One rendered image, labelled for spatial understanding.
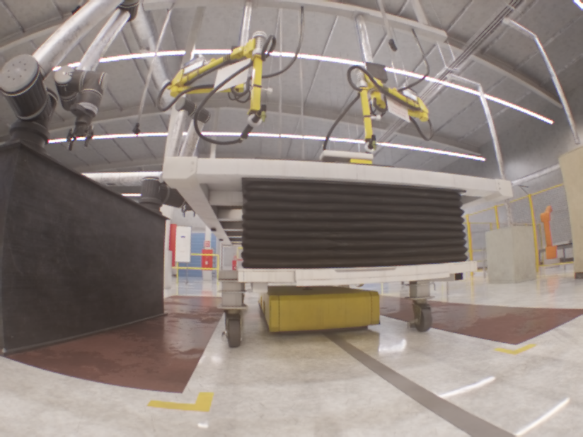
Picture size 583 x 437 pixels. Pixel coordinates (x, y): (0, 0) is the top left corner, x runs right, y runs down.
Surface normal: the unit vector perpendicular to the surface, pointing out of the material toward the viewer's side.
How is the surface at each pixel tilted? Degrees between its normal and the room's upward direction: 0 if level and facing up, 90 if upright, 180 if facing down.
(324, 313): 90
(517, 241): 90
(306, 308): 90
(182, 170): 90
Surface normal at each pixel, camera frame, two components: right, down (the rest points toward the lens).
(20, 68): 0.50, -0.17
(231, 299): 0.15, -0.18
